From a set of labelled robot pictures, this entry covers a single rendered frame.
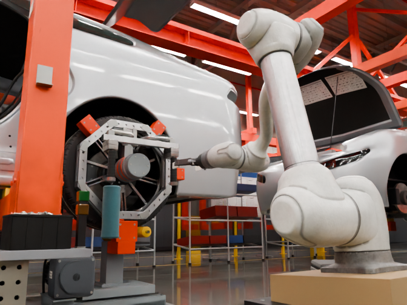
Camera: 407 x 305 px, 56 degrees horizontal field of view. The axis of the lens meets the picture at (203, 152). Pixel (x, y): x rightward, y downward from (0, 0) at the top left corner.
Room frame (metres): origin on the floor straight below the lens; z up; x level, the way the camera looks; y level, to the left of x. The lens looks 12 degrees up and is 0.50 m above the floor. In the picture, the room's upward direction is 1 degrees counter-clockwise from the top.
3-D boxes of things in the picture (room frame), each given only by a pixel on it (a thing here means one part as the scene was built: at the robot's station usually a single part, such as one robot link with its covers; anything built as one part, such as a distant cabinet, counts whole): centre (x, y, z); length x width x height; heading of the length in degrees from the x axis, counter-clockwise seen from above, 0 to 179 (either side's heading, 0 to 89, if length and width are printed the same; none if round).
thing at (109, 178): (1.80, 0.44, 0.83); 0.04 x 0.04 x 0.16
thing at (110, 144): (1.83, 0.46, 0.93); 0.09 x 0.05 x 0.05; 33
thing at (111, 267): (2.24, 0.52, 0.32); 0.40 x 0.30 x 0.28; 123
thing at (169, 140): (2.05, 0.28, 1.03); 0.19 x 0.18 x 0.11; 33
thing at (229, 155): (1.61, -0.11, 0.83); 0.16 x 0.13 x 0.11; 33
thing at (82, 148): (2.09, 0.43, 0.85); 0.54 x 0.07 x 0.54; 123
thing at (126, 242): (2.13, 0.45, 0.48); 0.16 x 0.12 x 0.17; 33
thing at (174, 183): (1.99, 0.16, 0.83); 0.04 x 0.04 x 0.16
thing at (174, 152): (2.02, 0.18, 0.93); 0.09 x 0.05 x 0.05; 33
